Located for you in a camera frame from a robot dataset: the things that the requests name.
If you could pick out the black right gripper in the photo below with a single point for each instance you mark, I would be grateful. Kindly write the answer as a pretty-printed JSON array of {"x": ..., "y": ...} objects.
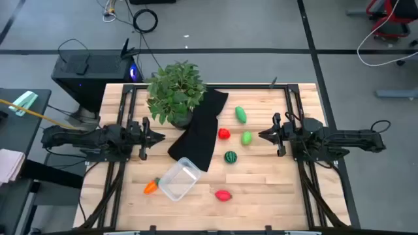
[{"x": 287, "y": 134}]

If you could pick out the black cloth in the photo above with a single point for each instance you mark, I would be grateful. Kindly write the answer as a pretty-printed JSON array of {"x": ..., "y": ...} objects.
[{"x": 199, "y": 137}]

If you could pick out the black aluminium rig frame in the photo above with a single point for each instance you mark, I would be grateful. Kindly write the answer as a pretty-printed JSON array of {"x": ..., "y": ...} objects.
[{"x": 248, "y": 87}]

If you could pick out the green leafy plant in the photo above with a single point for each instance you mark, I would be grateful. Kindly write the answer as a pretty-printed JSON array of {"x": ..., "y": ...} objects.
[{"x": 176, "y": 91}]

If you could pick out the pink cloth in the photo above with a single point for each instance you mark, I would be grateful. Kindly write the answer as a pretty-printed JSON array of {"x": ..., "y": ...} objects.
[{"x": 9, "y": 164}]

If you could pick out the clear plastic container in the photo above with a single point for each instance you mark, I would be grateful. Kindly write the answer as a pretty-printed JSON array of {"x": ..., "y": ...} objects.
[{"x": 179, "y": 179}]

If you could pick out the striped toy watermelon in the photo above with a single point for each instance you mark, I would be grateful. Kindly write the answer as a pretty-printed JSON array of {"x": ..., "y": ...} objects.
[{"x": 230, "y": 157}]

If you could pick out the black computer tower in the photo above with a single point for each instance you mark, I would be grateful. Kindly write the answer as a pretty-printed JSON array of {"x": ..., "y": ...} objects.
[{"x": 91, "y": 78}]

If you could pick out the red toy tomato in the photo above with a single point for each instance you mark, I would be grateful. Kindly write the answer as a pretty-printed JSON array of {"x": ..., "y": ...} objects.
[{"x": 224, "y": 134}]

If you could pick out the light green toy lime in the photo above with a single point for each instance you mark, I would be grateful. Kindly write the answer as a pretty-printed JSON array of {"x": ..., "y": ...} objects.
[{"x": 246, "y": 138}]

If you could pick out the green toy cucumber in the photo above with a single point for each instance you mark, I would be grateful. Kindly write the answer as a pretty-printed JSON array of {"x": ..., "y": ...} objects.
[{"x": 241, "y": 115}]

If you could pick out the pink toy dragon fruit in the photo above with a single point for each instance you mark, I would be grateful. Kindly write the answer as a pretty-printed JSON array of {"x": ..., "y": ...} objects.
[{"x": 222, "y": 196}]

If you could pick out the black plant pot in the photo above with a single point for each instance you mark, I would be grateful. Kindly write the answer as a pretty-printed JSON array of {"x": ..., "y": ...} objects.
[{"x": 182, "y": 124}]

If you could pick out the mint green stapler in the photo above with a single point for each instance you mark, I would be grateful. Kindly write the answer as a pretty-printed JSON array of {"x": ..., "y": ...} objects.
[{"x": 23, "y": 102}]

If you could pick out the orange toy carrot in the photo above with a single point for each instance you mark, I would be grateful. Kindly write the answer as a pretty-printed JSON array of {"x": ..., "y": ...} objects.
[{"x": 150, "y": 187}]

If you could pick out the black desk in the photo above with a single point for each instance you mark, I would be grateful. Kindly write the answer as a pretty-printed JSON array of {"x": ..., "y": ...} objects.
[{"x": 19, "y": 130}]

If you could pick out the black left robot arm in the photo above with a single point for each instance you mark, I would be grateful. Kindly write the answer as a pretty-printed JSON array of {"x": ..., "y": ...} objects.
[{"x": 81, "y": 137}]

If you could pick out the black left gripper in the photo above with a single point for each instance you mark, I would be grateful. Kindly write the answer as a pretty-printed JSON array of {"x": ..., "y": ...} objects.
[{"x": 144, "y": 124}]

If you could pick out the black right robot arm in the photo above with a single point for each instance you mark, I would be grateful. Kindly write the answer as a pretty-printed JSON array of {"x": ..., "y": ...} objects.
[{"x": 352, "y": 137}]

